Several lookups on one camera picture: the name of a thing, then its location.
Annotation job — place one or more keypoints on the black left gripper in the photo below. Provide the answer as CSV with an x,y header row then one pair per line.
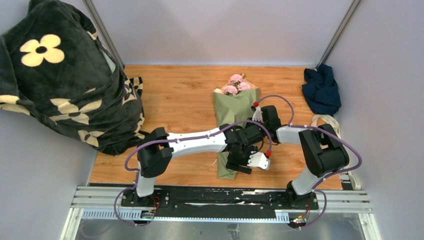
x,y
233,164

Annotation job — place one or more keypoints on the green and peach wrapping paper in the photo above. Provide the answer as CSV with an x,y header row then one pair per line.
x,y
229,109

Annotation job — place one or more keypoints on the pink fake flower bunch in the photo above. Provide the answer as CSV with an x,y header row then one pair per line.
x,y
236,84

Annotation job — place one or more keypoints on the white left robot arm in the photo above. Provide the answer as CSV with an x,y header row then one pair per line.
x,y
160,147

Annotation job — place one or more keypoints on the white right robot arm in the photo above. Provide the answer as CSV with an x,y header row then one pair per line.
x,y
323,153

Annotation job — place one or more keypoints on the navy blue cloth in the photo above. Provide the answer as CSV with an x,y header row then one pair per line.
x,y
321,91

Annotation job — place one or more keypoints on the dark floral fleece blanket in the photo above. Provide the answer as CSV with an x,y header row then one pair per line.
x,y
54,68

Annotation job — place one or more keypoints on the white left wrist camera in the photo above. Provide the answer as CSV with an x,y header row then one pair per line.
x,y
259,160

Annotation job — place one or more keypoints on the black and aluminium base rail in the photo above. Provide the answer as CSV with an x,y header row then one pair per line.
x,y
112,212

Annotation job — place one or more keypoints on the right aluminium frame post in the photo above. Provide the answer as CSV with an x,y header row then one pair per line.
x,y
352,9

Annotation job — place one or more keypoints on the aluminium frame post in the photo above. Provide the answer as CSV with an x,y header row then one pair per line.
x,y
352,9
97,20

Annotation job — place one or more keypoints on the left aluminium frame post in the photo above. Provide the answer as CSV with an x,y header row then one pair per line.
x,y
97,20

